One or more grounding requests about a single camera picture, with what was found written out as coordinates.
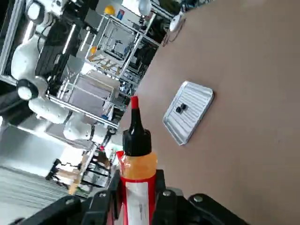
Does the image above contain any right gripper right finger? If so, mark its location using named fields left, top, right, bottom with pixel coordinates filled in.
left=152, top=168, right=249, bottom=225

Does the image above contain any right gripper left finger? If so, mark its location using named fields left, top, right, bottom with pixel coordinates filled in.
left=14, top=168, right=122, bottom=225

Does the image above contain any oil bottle with black nozzle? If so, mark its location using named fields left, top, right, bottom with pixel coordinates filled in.
left=116, top=95, right=158, bottom=225

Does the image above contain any ribbed silver metal tray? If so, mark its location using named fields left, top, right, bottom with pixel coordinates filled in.
left=163, top=81, right=215, bottom=146

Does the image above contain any aluminium shelving rack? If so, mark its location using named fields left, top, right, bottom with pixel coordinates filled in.
left=58, top=13, right=162, bottom=132

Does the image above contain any white desk lamp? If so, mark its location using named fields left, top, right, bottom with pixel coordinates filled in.
left=138, top=0, right=186, bottom=32

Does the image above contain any black lamp cable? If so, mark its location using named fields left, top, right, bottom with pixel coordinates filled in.
left=162, top=17, right=187, bottom=46

